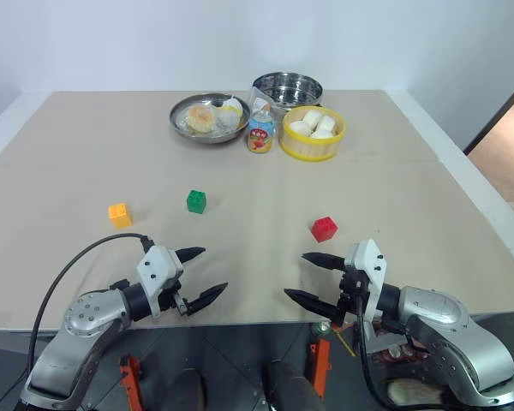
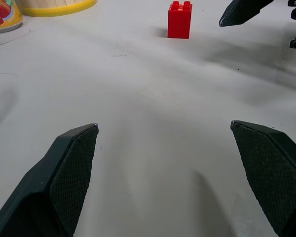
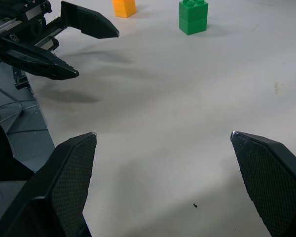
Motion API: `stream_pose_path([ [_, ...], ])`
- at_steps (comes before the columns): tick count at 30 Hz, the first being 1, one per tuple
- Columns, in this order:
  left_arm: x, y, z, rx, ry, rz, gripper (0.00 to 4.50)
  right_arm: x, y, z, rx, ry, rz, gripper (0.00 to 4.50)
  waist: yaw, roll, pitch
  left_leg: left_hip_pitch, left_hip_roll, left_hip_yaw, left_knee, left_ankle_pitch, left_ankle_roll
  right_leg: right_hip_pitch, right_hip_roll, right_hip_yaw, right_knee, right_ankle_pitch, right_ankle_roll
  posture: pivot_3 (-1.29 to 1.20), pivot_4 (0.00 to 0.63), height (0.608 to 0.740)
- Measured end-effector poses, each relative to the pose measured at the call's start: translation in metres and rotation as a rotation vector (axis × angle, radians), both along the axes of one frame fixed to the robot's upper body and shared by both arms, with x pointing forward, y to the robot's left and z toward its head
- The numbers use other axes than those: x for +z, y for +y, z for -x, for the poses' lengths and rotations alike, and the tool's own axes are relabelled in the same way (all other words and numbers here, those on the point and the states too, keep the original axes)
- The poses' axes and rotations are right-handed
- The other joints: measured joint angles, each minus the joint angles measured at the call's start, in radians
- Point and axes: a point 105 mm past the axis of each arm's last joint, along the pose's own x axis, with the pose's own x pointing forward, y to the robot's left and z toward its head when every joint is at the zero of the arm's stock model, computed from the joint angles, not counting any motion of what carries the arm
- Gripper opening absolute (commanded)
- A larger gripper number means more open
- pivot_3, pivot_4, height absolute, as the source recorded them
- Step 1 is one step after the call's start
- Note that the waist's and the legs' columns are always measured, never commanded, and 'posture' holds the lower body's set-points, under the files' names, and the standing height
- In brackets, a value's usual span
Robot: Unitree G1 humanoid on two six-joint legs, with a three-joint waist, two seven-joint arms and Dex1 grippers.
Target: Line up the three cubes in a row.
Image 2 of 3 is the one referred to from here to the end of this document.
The wooden container with yellow rim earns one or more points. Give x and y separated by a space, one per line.
56 7

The fruit print tin can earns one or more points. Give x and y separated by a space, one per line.
3 14

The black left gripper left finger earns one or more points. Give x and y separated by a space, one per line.
39 187

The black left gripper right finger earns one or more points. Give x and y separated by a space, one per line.
276 172

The red toy brick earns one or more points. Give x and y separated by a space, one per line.
179 22

